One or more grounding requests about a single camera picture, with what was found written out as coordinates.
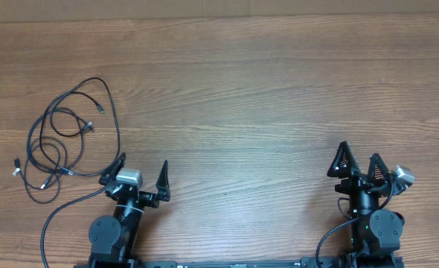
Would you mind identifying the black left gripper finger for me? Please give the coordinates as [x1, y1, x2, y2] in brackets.
[156, 160, 170, 202]
[98, 153, 126, 185]

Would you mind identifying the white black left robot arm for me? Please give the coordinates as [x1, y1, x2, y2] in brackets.
[87, 153, 170, 267]

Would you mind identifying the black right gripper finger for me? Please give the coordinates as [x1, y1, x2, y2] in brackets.
[327, 141, 361, 179]
[367, 153, 389, 182]

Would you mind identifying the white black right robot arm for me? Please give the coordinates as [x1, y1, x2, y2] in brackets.
[320, 141, 406, 267]

